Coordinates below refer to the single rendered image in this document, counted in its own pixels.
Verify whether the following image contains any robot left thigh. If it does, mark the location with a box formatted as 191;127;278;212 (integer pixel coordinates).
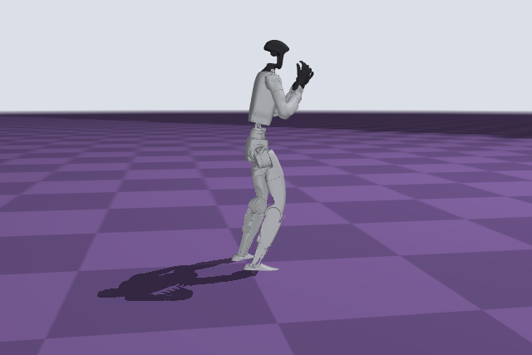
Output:
244;149;269;214

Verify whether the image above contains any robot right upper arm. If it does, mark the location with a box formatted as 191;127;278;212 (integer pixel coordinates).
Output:
265;75;292;120

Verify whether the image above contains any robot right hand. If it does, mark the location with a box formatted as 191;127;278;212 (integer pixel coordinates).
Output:
292;61;311;91

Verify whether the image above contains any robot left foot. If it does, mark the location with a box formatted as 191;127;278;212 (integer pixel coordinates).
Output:
231;252;254;261

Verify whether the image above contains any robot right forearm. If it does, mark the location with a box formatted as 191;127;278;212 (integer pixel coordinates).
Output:
284;85;303;114

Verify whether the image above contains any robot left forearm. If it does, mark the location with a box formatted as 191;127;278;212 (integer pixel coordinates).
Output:
285;87;292;101

